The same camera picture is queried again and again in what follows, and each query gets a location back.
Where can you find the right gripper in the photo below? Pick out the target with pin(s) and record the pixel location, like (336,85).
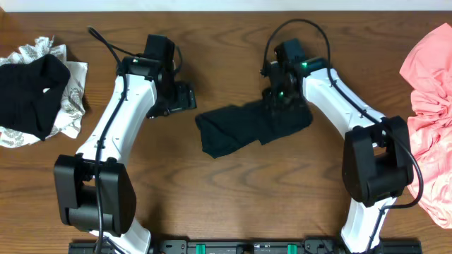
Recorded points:
(282,106)

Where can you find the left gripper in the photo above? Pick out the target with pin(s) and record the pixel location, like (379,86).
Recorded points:
(184,97)

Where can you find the black shirt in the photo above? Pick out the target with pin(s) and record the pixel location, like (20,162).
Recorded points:
(228,129)

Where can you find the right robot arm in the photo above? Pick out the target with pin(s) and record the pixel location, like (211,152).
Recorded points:
(377,164)

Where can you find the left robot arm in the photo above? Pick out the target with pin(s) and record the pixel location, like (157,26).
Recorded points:
(94,191)

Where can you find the white leaf-patterned cloth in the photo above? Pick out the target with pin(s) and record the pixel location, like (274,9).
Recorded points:
(68,119)

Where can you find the black folded garment on left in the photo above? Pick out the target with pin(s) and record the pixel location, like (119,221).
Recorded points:
(31,94)

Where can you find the pink garment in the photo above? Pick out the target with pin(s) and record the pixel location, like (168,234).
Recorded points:
(427,68)

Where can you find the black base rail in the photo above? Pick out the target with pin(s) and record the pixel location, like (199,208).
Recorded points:
(308,246)

